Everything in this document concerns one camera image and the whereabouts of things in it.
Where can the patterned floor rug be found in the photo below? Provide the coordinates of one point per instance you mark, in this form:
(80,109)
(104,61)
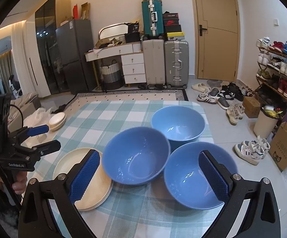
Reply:
(126,95)

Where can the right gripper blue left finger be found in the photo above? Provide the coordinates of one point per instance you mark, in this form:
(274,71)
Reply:
(81,174)

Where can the white plastic bag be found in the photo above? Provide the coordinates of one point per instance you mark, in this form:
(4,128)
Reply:
(40,117)

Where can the tan wooden door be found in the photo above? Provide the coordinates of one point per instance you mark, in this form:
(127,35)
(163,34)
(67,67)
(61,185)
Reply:
(217,35)

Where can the dark grey refrigerator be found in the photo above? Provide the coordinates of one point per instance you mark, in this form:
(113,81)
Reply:
(74,40)

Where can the white trash bin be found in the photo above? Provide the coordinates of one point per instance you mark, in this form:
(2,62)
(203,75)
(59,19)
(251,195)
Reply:
(266,121)

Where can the cardboard box with cat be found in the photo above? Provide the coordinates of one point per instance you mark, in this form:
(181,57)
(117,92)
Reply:
(278,147)

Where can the white vanity desk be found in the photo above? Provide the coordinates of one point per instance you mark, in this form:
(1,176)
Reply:
(132,60)

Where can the woven laundry basket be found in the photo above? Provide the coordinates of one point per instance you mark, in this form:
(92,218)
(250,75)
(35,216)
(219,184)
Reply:
(111,75)

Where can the large cream plate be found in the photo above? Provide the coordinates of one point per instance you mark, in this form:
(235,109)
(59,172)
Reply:
(98,189)

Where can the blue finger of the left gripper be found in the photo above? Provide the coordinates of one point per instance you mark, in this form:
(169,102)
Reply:
(34,131)
(41,149)

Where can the shoe rack with shoes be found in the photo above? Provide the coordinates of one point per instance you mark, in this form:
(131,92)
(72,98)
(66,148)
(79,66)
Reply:
(272,66)

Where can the silver suitcase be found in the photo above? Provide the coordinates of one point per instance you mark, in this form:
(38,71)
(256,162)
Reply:
(177,63)

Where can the white sneaker pair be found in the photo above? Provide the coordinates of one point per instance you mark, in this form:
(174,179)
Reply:
(252,151)

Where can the left hand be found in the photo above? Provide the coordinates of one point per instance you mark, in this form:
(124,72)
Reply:
(19,186)

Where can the oval vanity mirror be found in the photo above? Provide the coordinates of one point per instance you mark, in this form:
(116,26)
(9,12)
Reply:
(113,30)

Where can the cream bowl under white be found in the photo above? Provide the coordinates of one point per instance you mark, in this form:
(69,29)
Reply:
(54,128)

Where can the beige suitcase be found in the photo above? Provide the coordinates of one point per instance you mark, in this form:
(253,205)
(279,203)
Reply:
(154,61)

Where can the small brown cardboard box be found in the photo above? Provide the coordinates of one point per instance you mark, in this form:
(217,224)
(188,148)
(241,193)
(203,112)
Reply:
(252,107)

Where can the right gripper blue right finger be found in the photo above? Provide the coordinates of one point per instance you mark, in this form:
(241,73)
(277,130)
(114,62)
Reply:
(217,176)

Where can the teal suitcase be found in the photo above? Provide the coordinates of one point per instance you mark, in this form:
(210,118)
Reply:
(153,19)

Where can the white small bowl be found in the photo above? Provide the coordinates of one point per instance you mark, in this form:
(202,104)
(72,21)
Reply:
(56,119)

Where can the stacked shoe boxes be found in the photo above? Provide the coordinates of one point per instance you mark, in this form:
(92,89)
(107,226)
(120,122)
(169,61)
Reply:
(173,29)

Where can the blue bowl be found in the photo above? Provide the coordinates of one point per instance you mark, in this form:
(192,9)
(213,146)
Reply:
(179,124)
(136,156)
(186,182)

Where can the teal plaid tablecloth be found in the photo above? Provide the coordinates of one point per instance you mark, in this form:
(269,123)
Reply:
(129,211)

